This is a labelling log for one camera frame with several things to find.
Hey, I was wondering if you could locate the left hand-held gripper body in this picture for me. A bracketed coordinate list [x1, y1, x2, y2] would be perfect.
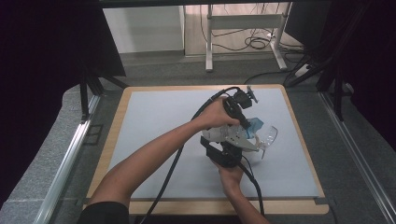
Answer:
[223, 85, 259, 124]

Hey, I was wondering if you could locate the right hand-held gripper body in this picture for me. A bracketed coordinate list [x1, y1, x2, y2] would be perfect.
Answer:
[206, 125, 261, 169]

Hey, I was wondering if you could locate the white and blue pouch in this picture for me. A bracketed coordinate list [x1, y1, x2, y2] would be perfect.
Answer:
[201, 117, 265, 145]

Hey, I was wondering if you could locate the person's right hand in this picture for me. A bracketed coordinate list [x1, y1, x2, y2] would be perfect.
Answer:
[214, 161, 245, 199]

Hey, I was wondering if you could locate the person's left hand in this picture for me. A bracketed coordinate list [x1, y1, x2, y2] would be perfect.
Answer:
[199, 96, 241, 130]

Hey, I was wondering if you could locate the white table mat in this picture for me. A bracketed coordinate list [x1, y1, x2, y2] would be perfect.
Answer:
[97, 88, 321, 200]

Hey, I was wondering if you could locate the white power strip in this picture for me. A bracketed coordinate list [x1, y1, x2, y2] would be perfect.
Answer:
[293, 63, 312, 77]

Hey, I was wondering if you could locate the black metal stand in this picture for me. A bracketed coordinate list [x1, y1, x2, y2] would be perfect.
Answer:
[283, 3, 354, 122]
[78, 66, 129, 122]

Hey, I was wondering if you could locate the white panel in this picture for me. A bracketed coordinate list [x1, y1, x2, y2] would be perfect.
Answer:
[102, 5, 185, 54]

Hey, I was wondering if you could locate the person's black sleeve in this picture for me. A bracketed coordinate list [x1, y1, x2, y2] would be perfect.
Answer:
[77, 201, 130, 224]

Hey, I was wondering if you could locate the black curtain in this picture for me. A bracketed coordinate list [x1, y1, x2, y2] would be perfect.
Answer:
[0, 0, 127, 206]
[284, 0, 396, 153]

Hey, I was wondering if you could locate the black floor cable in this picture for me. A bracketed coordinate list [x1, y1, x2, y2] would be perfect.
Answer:
[243, 70, 289, 86]

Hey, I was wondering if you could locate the right hand-held gripper black cable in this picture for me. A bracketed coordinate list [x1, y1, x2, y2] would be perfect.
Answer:
[239, 155, 265, 217]

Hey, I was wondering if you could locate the hand-held gripper black cable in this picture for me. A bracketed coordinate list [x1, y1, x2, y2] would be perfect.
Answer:
[139, 86, 241, 224]
[239, 155, 265, 217]

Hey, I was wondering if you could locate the left hand-held gripper black cable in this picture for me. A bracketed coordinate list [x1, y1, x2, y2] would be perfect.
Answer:
[139, 86, 241, 224]

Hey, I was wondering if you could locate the tangle of black floor cables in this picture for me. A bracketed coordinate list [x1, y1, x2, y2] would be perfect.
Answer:
[199, 3, 304, 54]

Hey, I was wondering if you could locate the white desk frame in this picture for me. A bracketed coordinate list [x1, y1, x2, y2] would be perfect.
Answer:
[205, 2, 292, 73]

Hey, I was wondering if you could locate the aluminium rail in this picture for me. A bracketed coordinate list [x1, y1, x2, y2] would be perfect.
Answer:
[318, 91, 396, 223]
[32, 94, 101, 224]

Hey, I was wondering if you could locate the black floor bracket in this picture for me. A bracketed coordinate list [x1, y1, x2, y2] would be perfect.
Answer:
[83, 124, 104, 147]

